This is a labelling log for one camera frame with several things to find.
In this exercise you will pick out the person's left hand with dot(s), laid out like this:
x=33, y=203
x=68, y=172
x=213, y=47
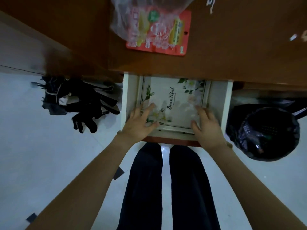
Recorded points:
x=135, y=128

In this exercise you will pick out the person's right hand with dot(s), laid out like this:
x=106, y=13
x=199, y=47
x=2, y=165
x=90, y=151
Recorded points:
x=209, y=131

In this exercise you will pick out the person's right thumb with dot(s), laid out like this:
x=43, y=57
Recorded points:
x=195, y=126

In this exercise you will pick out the person's left thumb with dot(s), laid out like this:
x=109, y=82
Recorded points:
x=152, y=126

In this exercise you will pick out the white floral print box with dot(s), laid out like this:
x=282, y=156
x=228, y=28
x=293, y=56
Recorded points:
x=175, y=102

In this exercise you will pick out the person's right forearm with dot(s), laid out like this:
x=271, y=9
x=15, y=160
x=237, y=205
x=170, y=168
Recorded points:
x=254, y=186

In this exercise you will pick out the person's left forearm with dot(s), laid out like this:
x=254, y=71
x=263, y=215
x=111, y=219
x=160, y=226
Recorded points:
x=81, y=184

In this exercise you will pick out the white drawer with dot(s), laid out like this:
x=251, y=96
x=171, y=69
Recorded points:
x=220, y=102

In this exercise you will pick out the black tape piece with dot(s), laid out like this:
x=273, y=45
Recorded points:
x=118, y=173
x=31, y=217

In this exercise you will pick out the clear plastic bottle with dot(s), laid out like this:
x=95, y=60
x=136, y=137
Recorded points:
x=255, y=138

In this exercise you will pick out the person's right leg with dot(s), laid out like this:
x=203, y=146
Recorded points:
x=189, y=189

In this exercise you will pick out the person's leg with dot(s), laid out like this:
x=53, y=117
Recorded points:
x=144, y=189
x=189, y=189

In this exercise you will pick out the person's left leg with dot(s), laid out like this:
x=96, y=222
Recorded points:
x=144, y=189

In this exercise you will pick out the black umbrella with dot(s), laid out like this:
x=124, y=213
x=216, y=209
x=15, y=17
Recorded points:
x=84, y=98

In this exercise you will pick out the black lined trash bin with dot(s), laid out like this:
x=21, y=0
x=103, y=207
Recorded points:
x=271, y=131

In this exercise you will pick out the red snack packet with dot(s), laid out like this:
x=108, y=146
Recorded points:
x=182, y=38

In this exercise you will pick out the brown wooden desk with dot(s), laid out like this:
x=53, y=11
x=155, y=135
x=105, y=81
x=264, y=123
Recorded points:
x=239, y=45

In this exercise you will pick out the clear plastic bag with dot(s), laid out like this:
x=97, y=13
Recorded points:
x=134, y=19

